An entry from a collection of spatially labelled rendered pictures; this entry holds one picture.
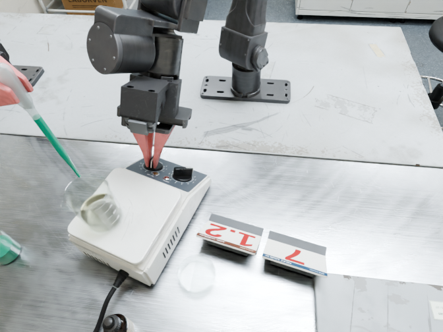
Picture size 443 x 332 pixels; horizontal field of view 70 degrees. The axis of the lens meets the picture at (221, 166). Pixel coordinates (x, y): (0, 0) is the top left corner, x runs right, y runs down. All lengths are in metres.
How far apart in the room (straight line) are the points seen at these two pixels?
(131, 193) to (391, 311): 0.39
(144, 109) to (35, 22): 0.80
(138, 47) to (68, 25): 0.69
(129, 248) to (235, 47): 0.40
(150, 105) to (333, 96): 0.47
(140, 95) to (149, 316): 0.30
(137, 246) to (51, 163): 0.31
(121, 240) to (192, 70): 0.49
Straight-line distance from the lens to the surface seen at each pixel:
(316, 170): 0.60
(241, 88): 0.69
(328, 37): 0.94
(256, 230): 0.52
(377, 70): 0.86
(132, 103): 0.39
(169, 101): 0.45
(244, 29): 0.61
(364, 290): 0.51
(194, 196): 0.49
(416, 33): 3.04
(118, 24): 0.39
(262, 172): 0.58
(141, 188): 0.47
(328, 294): 0.50
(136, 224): 0.45
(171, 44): 0.45
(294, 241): 0.52
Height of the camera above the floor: 1.37
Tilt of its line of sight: 53 degrees down
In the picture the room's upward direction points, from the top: 3 degrees counter-clockwise
